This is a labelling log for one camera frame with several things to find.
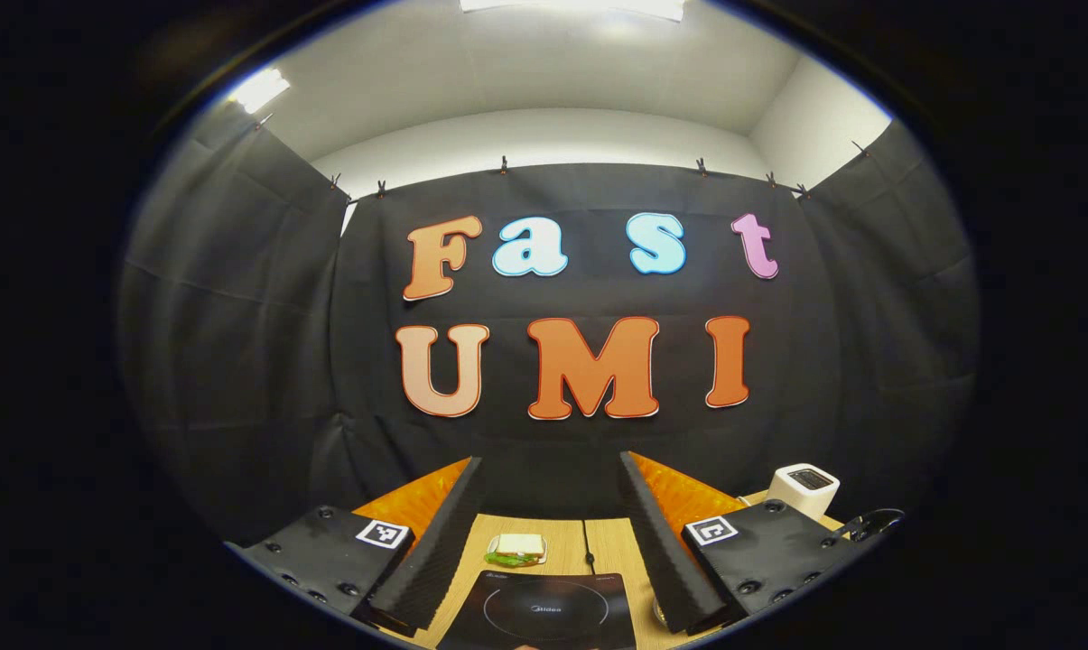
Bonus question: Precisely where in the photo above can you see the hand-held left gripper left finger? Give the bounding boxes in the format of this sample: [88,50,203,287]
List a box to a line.
[226,456,486,633]

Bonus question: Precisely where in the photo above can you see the small ceiling light panel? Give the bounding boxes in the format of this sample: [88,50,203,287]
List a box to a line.
[228,68,292,114]

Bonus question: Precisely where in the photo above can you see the large ceiling light panel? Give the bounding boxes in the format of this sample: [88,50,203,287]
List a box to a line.
[460,0,686,21]

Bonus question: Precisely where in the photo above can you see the small white plate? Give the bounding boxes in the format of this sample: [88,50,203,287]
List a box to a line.
[487,534,550,566]

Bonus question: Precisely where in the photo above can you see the white toaster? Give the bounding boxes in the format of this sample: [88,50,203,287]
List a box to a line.
[765,463,841,522]

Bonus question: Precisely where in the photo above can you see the sandwich with lettuce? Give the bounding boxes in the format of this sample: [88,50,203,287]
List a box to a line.
[487,533,547,568]

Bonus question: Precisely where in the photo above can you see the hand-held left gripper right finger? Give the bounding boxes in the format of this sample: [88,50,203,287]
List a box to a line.
[618,450,860,636]

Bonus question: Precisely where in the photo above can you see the steel pot with black handles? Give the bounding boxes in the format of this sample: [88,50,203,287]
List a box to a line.
[649,508,906,633]

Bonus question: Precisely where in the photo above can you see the black induction cooktop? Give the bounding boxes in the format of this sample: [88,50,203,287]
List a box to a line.
[437,569,637,650]

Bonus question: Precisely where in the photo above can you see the row of black cloth clips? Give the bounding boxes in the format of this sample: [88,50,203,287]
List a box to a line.
[255,113,869,200]

